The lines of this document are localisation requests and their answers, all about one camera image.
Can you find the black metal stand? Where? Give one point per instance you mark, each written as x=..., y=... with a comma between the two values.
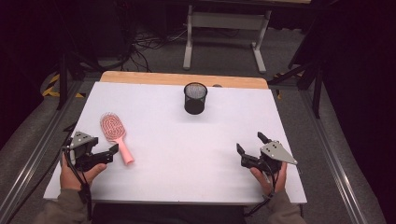
x=317, y=90
x=63, y=77

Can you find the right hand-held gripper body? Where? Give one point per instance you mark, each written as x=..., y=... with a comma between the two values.
x=275, y=152

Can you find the person's right hand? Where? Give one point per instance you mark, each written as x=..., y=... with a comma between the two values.
x=272, y=185

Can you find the person's dark lap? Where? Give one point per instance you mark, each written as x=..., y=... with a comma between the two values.
x=168, y=215

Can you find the pink hairbrush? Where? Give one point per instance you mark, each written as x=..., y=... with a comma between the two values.
x=112, y=127

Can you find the white board table cover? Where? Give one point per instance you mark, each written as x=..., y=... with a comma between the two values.
x=174, y=149

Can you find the yellow black hazard tape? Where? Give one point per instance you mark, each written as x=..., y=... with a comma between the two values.
x=49, y=90

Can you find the grey metal floor rail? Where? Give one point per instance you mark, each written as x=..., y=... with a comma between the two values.
x=333, y=161
x=34, y=155

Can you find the black mesh pen holder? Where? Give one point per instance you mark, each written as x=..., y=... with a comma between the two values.
x=195, y=105

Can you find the person's left hand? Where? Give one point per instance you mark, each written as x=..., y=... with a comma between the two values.
x=73, y=179

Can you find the wooden table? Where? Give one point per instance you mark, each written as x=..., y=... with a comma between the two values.
x=149, y=77

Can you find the white-legged desk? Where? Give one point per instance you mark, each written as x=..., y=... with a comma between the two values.
x=229, y=21

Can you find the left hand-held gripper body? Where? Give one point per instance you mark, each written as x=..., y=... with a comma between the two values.
x=88, y=160

